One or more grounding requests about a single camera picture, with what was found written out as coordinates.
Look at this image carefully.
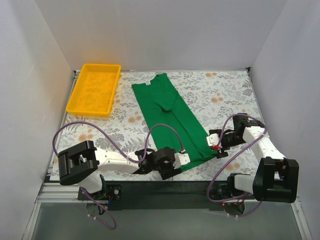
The yellow plastic bin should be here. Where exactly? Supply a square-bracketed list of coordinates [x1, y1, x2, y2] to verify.
[65, 63, 121, 118]

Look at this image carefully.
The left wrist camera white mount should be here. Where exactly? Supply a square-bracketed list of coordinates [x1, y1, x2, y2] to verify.
[173, 149, 191, 169]

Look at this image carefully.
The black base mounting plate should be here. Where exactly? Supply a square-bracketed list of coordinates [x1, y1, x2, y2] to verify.
[89, 181, 223, 211]

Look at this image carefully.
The green t-shirt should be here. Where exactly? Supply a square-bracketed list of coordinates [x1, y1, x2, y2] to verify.
[131, 73, 217, 172]

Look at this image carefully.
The aluminium frame rail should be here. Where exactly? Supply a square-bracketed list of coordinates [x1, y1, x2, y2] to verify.
[36, 182, 79, 203]

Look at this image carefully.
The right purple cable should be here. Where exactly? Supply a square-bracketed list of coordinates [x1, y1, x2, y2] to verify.
[206, 113, 270, 217]

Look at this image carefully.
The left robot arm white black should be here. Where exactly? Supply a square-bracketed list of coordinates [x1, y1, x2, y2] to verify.
[58, 140, 190, 200]

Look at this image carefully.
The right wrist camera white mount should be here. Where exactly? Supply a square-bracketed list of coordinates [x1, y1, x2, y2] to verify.
[206, 133, 221, 151]

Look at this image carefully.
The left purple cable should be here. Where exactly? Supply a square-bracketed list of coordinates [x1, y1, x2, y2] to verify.
[52, 121, 186, 230]

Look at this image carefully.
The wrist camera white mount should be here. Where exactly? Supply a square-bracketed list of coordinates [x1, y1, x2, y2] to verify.
[173, 149, 191, 169]
[206, 133, 221, 151]

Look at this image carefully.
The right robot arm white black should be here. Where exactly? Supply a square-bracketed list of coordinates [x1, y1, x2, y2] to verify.
[213, 113, 299, 203]

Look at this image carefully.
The purple cable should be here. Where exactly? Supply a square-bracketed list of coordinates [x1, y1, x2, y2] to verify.
[52, 121, 186, 230]
[206, 113, 270, 217]

